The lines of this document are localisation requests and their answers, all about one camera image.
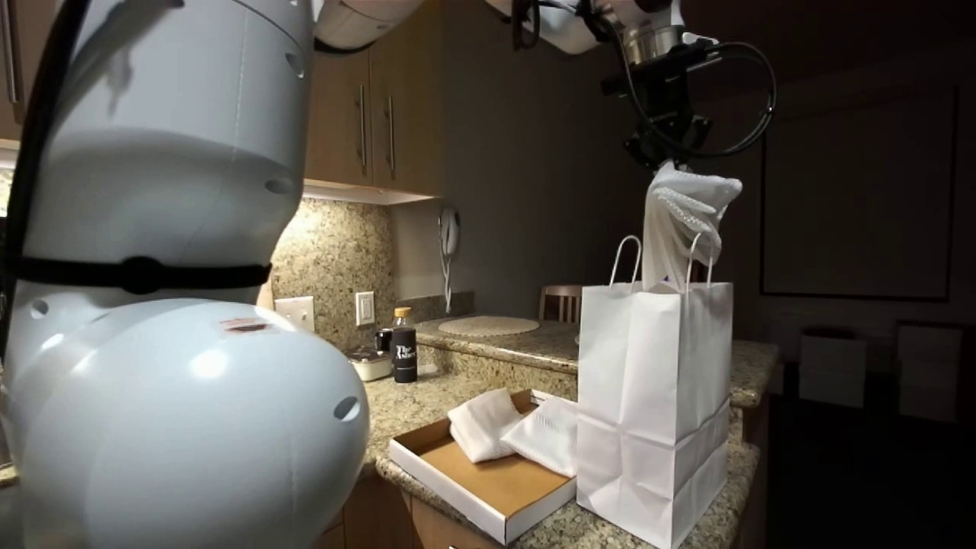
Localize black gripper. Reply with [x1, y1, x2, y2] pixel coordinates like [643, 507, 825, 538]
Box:
[623, 47, 711, 169]

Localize white towel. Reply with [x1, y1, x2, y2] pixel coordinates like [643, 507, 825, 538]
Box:
[643, 161, 740, 290]
[448, 387, 522, 465]

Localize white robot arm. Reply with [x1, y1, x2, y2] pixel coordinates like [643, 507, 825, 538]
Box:
[3, 0, 422, 549]

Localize white paper bag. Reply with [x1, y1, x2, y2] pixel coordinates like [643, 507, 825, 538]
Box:
[572, 267, 733, 549]

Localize right wooden chair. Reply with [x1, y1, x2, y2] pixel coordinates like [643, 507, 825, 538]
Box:
[541, 284, 581, 325]

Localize right round woven placemat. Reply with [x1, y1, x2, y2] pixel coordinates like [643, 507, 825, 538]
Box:
[439, 316, 541, 340]

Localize wooden upper cabinets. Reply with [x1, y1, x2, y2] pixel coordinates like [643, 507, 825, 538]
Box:
[306, 0, 445, 204]

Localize white box left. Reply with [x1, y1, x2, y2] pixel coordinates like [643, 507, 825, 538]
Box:
[799, 337, 866, 410]

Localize white box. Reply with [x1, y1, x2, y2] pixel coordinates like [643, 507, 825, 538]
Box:
[896, 325, 964, 420]
[799, 337, 866, 410]

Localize dark bottle with label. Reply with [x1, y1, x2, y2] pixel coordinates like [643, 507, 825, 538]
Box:
[389, 305, 418, 383]

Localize white box right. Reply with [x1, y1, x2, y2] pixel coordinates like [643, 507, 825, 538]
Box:
[896, 325, 964, 420]

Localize flat cardboard box tray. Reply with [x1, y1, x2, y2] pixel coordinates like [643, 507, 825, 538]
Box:
[386, 391, 572, 544]

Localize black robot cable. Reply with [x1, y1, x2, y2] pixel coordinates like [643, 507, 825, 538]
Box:
[620, 38, 781, 161]

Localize wall outlet plate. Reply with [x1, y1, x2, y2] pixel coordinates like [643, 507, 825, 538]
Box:
[354, 290, 375, 327]
[275, 295, 313, 332]

